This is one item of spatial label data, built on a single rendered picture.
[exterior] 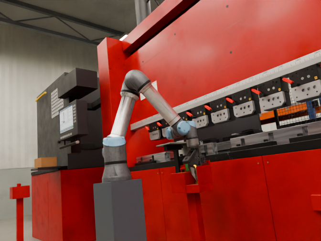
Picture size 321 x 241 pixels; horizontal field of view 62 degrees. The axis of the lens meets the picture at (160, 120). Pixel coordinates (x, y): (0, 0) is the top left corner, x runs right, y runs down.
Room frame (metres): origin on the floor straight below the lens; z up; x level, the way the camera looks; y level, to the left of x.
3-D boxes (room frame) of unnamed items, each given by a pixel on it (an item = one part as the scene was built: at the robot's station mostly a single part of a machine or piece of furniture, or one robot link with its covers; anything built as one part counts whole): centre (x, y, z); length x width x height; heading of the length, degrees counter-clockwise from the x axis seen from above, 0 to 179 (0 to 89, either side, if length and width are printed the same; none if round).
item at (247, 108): (1.72, -0.57, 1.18); 0.15 x 0.09 x 0.17; 37
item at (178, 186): (1.70, -0.15, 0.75); 0.20 x 0.16 x 0.18; 51
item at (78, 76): (2.89, 0.90, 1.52); 0.51 x 0.25 x 0.85; 43
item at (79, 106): (2.80, 0.93, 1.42); 0.45 x 0.12 x 0.36; 43
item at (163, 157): (2.61, 0.11, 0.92); 0.50 x 0.06 x 0.10; 37
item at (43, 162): (3.48, 1.53, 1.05); 0.30 x 0.28 x 0.14; 41
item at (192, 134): (1.65, -0.18, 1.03); 0.09 x 0.08 x 0.11; 105
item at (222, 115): (1.88, -0.45, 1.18); 0.15 x 0.09 x 0.17; 37
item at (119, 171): (1.40, 0.25, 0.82); 0.15 x 0.15 x 0.10
